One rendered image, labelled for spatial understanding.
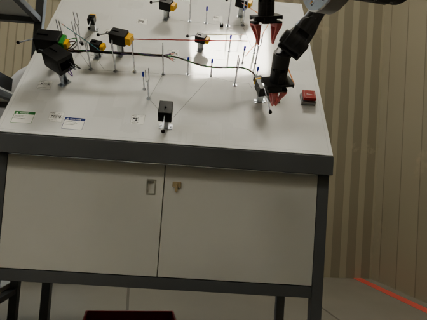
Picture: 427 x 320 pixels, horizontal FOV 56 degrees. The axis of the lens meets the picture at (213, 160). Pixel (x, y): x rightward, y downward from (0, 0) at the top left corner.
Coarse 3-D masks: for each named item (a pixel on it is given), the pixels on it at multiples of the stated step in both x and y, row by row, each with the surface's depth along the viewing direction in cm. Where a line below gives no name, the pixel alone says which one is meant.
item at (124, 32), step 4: (112, 28) 163; (116, 28) 163; (108, 32) 163; (112, 32) 161; (116, 32) 161; (120, 32) 162; (124, 32) 162; (128, 32) 164; (112, 36) 161; (116, 36) 161; (120, 36) 160; (124, 36) 160; (112, 40) 163; (116, 40) 162; (120, 40) 162; (124, 40) 161; (116, 44) 164; (120, 44) 163; (124, 44) 163; (120, 48) 167; (116, 56) 169; (120, 56) 169
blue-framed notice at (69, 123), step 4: (64, 120) 144; (68, 120) 144; (72, 120) 144; (76, 120) 144; (80, 120) 144; (84, 120) 145; (64, 124) 143; (68, 124) 143; (72, 124) 143; (76, 124) 143; (80, 124) 143; (60, 128) 141; (64, 128) 141; (68, 128) 142; (72, 128) 142; (76, 128) 142; (80, 128) 142
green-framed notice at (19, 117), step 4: (16, 112) 144; (20, 112) 145; (24, 112) 145; (28, 112) 145; (32, 112) 145; (12, 116) 143; (16, 116) 143; (20, 116) 143; (24, 116) 144; (28, 116) 144; (32, 116) 144; (12, 120) 142; (16, 120) 142; (20, 120) 142; (24, 120) 142; (28, 120) 143; (32, 120) 143
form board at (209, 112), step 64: (64, 0) 193; (128, 0) 197; (192, 0) 202; (256, 0) 207; (128, 64) 166; (192, 64) 170; (256, 64) 173; (0, 128) 139; (128, 128) 144; (192, 128) 146; (256, 128) 149; (320, 128) 151
